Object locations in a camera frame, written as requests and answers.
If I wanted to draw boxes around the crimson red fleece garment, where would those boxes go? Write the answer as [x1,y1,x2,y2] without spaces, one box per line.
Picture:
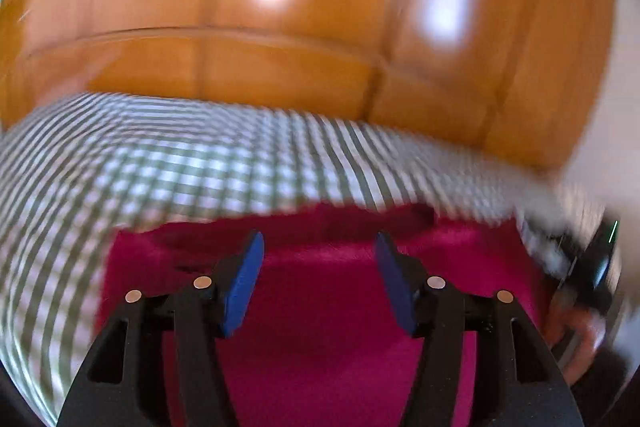
[96,204,551,426]

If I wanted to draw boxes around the person's right hand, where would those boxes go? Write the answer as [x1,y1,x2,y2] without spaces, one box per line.
[542,291,606,386]

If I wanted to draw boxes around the green white checkered bedsheet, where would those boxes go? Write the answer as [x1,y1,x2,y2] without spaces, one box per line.
[1,93,604,426]

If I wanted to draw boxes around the glossy wooden wardrobe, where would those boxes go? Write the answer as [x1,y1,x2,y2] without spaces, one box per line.
[1,0,614,171]

